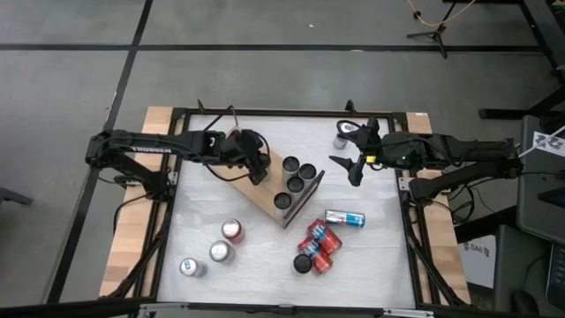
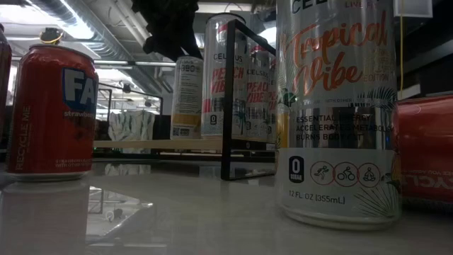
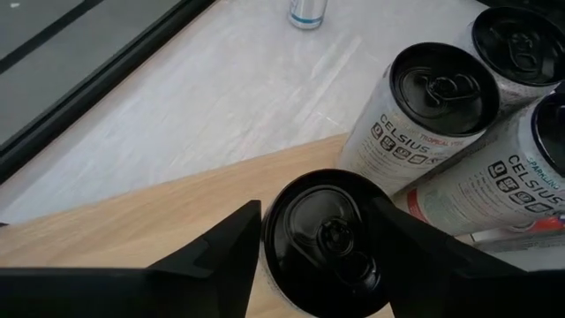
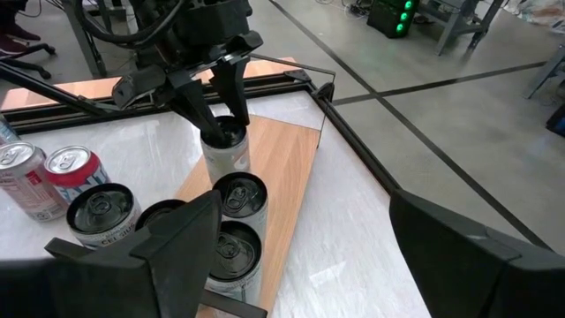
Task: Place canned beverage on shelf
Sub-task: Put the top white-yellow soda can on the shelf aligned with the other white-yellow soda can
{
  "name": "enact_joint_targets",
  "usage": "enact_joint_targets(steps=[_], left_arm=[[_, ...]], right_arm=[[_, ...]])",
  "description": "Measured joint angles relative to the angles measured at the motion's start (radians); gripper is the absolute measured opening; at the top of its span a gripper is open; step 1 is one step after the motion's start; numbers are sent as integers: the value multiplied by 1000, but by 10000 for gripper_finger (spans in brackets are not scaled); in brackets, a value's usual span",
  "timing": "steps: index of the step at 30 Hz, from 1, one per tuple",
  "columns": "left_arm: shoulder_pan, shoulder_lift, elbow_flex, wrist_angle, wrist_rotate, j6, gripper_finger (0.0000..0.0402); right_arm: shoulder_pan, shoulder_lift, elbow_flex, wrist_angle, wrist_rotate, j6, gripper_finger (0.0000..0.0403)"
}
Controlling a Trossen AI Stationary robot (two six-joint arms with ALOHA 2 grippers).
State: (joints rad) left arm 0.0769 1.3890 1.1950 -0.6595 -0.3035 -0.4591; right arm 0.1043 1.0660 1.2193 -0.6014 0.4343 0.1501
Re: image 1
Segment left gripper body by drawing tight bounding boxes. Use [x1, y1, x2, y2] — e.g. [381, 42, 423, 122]
[218, 128, 268, 169]

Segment wooden table side panel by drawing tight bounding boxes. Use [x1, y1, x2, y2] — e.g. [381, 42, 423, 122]
[405, 112, 471, 306]
[99, 105, 186, 298]

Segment dark keyboard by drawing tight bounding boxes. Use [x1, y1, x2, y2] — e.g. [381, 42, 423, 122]
[545, 240, 565, 306]

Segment blue silver Red Bull can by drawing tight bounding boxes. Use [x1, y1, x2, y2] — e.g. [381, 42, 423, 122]
[333, 122, 358, 150]
[178, 257, 208, 278]
[325, 208, 367, 229]

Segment black desk frame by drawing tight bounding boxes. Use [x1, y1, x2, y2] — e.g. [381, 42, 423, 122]
[478, 0, 565, 120]

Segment grey cabinet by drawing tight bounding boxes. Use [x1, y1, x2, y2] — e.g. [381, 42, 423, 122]
[516, 114, 565, 244]

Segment silver can with red print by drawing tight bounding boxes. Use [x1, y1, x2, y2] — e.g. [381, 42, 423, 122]
[208, 240, 237, 265]

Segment Celsius Tropical Vibe can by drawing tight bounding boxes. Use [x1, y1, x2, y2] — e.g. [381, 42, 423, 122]
[292, 253, 313, 275]

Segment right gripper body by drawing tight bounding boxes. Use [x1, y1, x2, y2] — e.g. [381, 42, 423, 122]
[359, 117, 401, 171]

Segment yellow cable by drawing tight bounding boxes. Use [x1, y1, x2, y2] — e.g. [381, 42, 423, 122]
[404, 0, 478, 27]

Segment printed white paper sign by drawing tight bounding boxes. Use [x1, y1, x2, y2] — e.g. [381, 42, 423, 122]
[531, 130, 565, 158]

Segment black cable bundle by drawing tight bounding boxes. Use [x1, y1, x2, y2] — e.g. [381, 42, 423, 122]
[434, 189, 491, 226]

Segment wooden shelf with black frame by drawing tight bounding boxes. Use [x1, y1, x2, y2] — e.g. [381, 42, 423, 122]
[189, 104, 327, 230]

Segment black tripod stand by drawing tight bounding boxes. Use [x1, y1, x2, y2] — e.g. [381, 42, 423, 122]
[405, 24, 449, 59]

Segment long silver frame bracket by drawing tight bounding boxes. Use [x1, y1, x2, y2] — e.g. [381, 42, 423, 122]
[381, 307, 436, 318]
[139, 301, 191, 313]

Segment black stand leg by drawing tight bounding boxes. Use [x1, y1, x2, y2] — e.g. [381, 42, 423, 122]
[0, 185, 34, 207]

